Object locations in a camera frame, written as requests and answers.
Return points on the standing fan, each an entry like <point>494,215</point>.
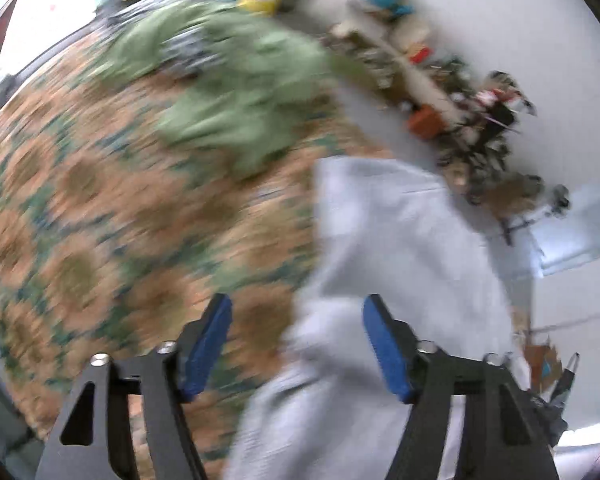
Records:
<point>553,204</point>

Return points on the sunflower pattern bed cover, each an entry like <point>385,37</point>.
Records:
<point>111,241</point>

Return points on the yellow bin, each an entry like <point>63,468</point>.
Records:
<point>264,7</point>

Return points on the black white spotted cloth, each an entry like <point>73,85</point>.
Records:
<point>187,54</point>

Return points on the brown paper bag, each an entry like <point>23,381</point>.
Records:
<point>518,194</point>

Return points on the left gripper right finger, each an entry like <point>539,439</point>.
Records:
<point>501,437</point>

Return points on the cardboard box with items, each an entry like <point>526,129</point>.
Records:
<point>545,366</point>

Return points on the low wooden shelf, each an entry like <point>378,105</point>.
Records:
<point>408,35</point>

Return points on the orange paper bag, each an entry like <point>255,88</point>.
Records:
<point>426,123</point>

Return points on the green garment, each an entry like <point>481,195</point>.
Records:
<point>250,105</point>

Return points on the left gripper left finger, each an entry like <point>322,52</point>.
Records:
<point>93,435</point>

